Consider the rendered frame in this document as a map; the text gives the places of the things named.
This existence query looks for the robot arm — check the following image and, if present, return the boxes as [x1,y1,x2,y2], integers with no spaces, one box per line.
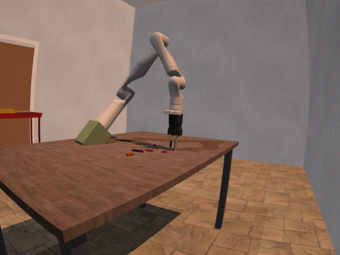
[96,32,186,130]

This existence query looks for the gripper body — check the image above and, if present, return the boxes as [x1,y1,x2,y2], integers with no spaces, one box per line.
[164,104,183,135]

